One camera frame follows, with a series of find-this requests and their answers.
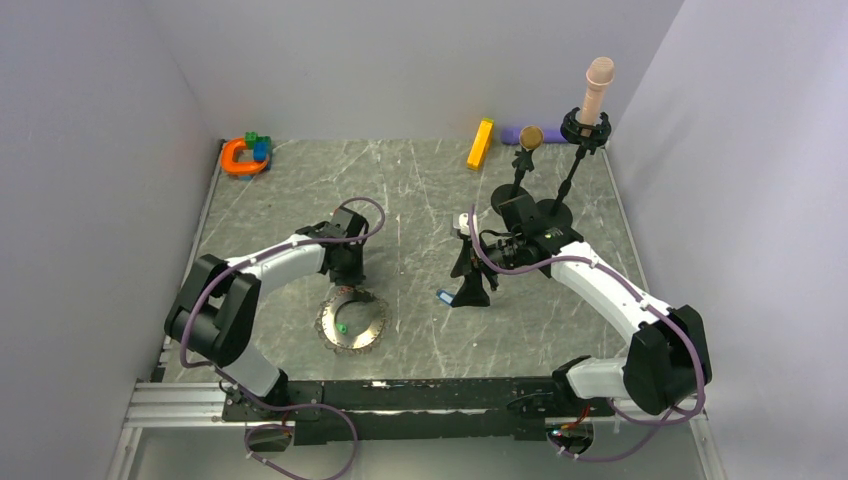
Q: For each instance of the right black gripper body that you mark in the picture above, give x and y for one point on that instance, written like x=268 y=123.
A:
x=507 y=252

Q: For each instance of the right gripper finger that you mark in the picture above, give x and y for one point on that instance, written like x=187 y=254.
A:
x=471 y=292
x=464 y=264

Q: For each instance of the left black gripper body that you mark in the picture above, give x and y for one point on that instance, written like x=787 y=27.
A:
x=351 y=270

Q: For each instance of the blue key tag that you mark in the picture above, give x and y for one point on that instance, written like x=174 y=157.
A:
x=445 y=297

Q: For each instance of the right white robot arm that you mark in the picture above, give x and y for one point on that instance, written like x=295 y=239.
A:
x=667 y=365

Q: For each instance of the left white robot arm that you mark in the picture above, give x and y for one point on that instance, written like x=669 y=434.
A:
x=215 y=309

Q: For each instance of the tall black microphone stand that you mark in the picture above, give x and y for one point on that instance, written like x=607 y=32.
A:
x=588 y=138

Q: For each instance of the short black microphone stand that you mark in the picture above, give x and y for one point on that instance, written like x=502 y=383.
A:
x=522 y=164

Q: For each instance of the yellow toy block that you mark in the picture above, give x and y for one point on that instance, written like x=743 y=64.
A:
x=480 y=144

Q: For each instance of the purple cylinder toy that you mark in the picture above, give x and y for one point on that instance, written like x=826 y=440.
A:
x=517 y=136

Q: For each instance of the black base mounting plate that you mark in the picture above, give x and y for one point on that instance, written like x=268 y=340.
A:
x=523 y=408

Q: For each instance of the blue toy block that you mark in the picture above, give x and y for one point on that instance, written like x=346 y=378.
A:
x=261 y=152

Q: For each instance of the green toy block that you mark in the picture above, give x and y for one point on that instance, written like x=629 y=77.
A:
x=255 y=141

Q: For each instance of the pink microphone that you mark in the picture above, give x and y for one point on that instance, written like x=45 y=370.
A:
x=599 y=75

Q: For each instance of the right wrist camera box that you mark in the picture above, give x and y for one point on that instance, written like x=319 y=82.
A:
x=460 y=225

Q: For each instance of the orange ring toy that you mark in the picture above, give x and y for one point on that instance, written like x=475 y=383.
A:
x=236 y=160

